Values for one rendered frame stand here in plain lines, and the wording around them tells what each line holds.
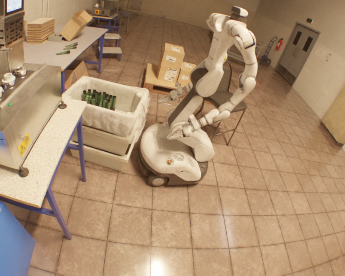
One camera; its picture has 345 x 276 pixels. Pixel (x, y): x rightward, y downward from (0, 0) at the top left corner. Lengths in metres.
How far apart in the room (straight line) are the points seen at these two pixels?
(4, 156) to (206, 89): 1.25
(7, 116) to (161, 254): 1.34
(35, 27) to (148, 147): 1.89
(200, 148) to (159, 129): 0.41
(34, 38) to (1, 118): 1.84
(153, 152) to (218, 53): 0.91
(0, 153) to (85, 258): 0.96
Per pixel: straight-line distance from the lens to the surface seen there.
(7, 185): 1.03
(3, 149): 0.94
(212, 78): 1.39
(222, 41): 1.36
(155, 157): 1.64
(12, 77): 1.09
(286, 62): 8.16
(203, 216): 1.87
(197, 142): 1.72
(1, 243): 1.23
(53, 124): 1.24
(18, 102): 0.98
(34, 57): 2.21
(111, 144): 1.68
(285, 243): 2.27
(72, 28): 2.57
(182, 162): 1.65
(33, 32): 2.65
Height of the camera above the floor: 1.53
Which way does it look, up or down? 40 degrees down
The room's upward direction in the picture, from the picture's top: 19 degrees clockwise
